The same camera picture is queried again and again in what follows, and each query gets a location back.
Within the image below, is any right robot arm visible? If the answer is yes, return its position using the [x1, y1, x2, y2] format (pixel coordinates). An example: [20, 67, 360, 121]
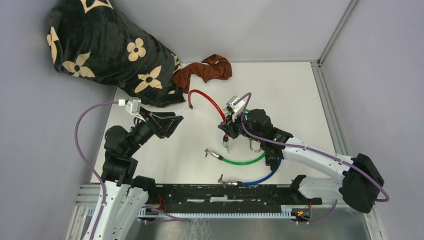
[217, 109, 389, 214]

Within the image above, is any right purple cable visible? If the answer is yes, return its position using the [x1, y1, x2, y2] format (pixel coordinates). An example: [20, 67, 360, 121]
[233, 92, 390, 203]

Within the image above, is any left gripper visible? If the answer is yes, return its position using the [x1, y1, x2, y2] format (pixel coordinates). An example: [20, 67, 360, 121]
[126, 105, 184, 155]

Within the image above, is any green cable lock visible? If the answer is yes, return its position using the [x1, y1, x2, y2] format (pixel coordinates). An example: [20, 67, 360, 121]
[204, 109, 268, 167]

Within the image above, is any black padlock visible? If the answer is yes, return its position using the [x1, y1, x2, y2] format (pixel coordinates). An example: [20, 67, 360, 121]
[265, 155, 279, 167]

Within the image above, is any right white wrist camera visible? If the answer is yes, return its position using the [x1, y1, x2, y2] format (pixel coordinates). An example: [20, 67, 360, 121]
[226, 95, 246, 122]

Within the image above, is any brown towel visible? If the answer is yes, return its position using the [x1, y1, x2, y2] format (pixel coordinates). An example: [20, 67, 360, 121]
[172, 54, 233, 94]

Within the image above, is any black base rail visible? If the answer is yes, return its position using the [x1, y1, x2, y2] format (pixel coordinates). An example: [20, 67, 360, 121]
[146, 184, 323, 214]

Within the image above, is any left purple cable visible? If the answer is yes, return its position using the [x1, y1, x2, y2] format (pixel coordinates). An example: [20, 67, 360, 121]
[74, 101, 121, 240]

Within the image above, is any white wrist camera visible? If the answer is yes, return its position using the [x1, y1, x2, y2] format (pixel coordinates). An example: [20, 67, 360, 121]
[118, 97, 142, 118]
[226, 95, 246, 122]

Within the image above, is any blue cable lock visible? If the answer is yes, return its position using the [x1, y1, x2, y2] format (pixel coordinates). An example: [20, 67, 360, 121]
[217, 158, 282, 187]

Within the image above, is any black floral plush blanket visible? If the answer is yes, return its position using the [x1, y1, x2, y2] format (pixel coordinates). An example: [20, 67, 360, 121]
[46, 0, 185, 108]

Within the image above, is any white cable duct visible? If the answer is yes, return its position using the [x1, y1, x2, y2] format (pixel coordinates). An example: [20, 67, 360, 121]
[137, 208, 296, 220]

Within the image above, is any aluminium frame rail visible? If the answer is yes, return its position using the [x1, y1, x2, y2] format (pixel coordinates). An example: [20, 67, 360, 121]
[310, 0, 377, 209]

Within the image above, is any brass padlock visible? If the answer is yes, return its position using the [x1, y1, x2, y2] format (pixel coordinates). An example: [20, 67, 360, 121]
[248, 138, 263, 153]

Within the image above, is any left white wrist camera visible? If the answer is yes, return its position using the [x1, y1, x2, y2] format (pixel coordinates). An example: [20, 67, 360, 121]
[118, 97, 142, 118]

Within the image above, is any purple cable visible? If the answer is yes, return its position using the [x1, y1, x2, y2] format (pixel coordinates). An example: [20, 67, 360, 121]
[74, 101, 121, 240]
[233, 92, 390, 203]

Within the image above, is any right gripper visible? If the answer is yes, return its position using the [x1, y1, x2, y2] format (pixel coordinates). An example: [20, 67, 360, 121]
[218, 109, 263, 144]

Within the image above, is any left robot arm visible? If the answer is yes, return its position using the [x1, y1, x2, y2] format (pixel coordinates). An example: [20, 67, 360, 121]
[84, 103, 184, 240]

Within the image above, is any red cable lock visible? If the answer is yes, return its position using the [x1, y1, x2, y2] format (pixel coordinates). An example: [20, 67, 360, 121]
[187, 89, 231, 154]

